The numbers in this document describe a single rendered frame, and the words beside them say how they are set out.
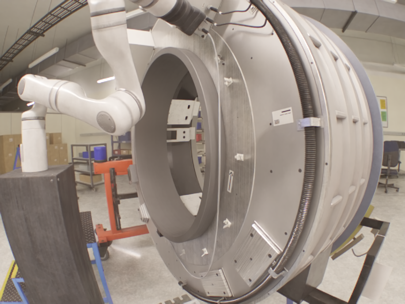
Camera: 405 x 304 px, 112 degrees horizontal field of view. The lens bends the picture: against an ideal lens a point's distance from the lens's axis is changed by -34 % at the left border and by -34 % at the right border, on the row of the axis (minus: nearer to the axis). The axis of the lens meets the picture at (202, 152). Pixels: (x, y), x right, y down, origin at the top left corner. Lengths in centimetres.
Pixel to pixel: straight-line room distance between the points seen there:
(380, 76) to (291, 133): 687
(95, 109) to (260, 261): 51
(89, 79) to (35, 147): 880
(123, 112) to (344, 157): 48
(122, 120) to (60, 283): 62
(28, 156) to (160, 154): 83
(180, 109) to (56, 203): 97
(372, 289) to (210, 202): 68
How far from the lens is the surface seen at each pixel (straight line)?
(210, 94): 57
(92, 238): 135
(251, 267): 56
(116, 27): 42
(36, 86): 70
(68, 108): 56
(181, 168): 148
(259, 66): 48
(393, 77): 753
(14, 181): 72
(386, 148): 494
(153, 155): 129
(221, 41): 61
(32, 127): 75
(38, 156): 76
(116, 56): 44
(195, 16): 56
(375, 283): 86
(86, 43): 609
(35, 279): 87
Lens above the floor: 121
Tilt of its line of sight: 5 degrees down
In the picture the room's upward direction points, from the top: 1 degrees counter-clockwise
